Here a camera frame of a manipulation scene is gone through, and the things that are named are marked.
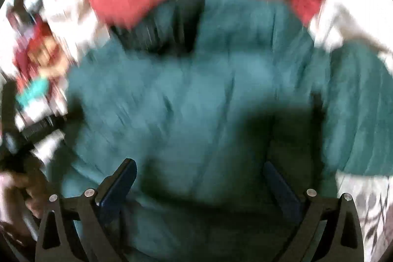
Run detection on red white floral blanket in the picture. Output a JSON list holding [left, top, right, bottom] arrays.
[[0, 0, 393, 262]]

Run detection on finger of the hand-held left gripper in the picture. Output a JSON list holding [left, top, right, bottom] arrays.
[[21, 113, 85, 144]]

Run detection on small teal cloth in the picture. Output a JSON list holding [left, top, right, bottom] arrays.
[[16, 78, 50, 109]]

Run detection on person's left hand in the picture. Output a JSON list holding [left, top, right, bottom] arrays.
[[17, 168, 54, 220]]

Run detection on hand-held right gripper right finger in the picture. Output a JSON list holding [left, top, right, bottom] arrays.
[[263, 161, 366, 262]]

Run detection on red yellow printed cloth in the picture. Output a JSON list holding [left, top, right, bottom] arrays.
[[8, 12, 70, 91]]

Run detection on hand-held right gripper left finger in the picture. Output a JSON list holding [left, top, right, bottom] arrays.
[[35, 158, 137, 262]]

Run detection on teal quilted jacket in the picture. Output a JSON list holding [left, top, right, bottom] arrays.
[[46, 0, 393, 262]]

